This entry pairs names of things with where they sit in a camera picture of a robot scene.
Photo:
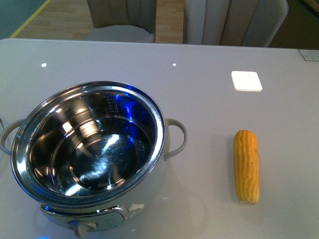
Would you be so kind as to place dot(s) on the yellow corn cob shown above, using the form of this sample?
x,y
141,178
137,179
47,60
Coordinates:
x,y
246,167

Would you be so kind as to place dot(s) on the beige chair left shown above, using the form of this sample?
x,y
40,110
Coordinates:
x,y
123,20

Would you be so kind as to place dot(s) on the beige chair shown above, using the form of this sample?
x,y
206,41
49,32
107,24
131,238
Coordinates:
x,y
123,20
251,23

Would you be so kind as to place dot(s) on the beige chair right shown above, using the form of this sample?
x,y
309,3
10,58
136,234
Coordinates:
x,y
251,23

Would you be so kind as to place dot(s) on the label sticker on table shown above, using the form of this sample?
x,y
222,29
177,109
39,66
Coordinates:
x,y
309,54

